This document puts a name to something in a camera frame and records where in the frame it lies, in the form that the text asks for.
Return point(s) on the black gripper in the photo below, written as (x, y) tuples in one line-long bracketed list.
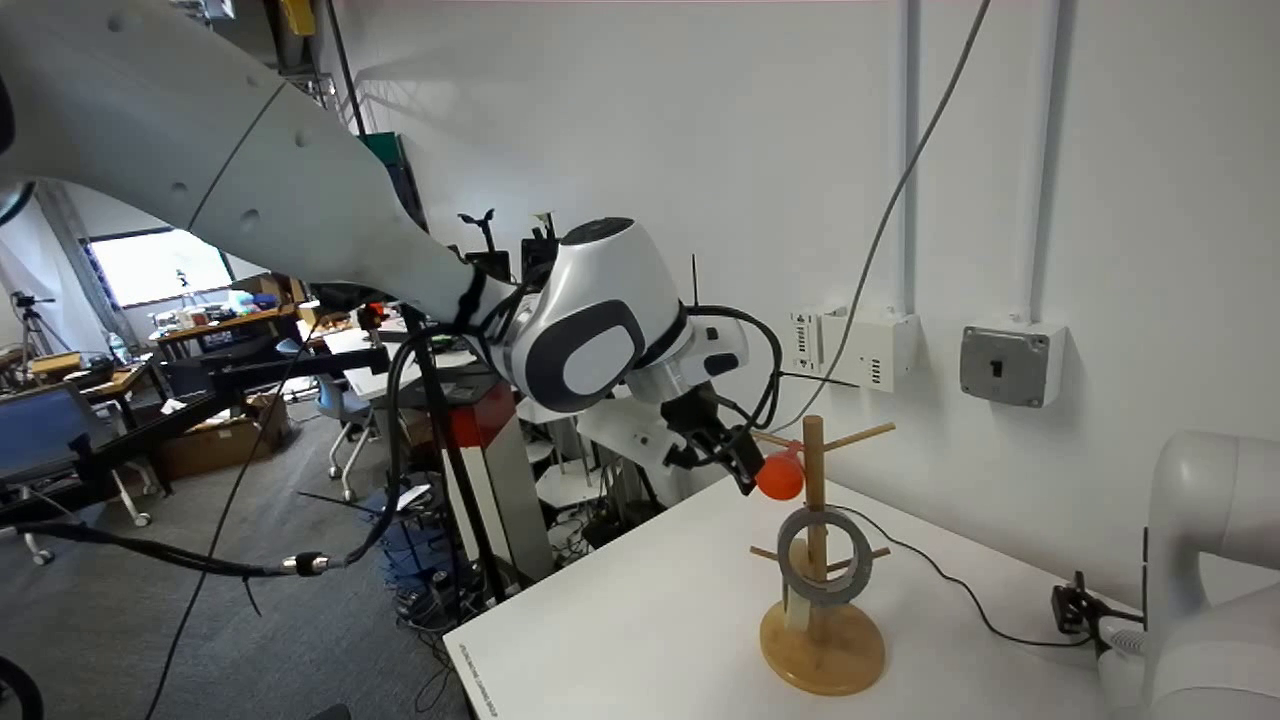
[(697, 420)]

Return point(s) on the grey duct tape roll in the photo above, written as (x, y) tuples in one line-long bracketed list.
[(787, 553)]

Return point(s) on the white slim robot arm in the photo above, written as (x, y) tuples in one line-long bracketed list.
[(1214, 563)]

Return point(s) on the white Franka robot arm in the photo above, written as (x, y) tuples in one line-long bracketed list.
[(202, 132)]

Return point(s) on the wooden mug stand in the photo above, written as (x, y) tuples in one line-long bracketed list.
[(822, 653)]

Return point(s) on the grey cabinet with red panel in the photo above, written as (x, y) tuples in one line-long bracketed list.
[(501, 465)]

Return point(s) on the black connector block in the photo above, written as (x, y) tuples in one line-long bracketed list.
[(1087, 613)]

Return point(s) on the white office chair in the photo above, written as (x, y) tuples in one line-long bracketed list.
[(348, 435)]

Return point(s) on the green object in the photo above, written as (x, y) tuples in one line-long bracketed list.
[(394, 175)]

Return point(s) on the cardboard box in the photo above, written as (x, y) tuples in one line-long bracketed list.
[(223, 443)]

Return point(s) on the bright window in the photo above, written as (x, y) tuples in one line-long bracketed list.
[(160, 266)]

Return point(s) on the blue chair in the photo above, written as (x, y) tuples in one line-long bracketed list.
[(40, 435)]

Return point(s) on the black tripod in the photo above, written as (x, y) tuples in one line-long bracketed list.
[(29, 320)]

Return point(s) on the white labelled wall box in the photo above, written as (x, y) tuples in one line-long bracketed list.
[(819, 345)]

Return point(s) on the large white wall box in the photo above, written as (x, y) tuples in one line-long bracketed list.
[(887, 349)]

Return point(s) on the grey wall socket box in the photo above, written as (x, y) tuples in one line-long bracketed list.
[(1006, 365)]

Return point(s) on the white wall conduit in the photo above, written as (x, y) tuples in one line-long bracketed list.
[(1052, 132), (915, 132)]

